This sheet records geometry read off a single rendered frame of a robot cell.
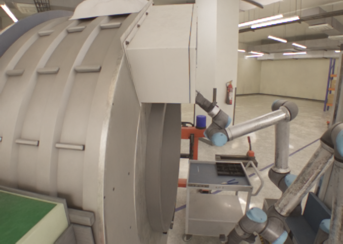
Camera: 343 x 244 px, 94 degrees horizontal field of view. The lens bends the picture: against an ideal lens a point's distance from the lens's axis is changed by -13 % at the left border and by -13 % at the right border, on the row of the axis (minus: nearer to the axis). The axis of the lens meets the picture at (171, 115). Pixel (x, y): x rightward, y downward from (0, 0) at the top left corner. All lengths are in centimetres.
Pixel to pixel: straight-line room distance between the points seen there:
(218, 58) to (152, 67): 364
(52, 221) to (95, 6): 61
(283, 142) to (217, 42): 291
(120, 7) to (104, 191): 54
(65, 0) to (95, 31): 537
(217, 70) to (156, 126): 348
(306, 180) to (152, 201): 73
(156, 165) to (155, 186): 8
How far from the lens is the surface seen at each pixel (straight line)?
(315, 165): 104
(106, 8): 69
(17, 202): 43
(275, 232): 109
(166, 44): 43
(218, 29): 415
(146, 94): 51
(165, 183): 136
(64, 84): 46
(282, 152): 162
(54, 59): 57
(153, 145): 63
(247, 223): 108
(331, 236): 110
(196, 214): 190
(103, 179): 37
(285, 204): 114
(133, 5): 68
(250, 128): 126
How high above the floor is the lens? 156
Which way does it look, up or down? 12 degrees down
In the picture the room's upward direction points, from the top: straight up
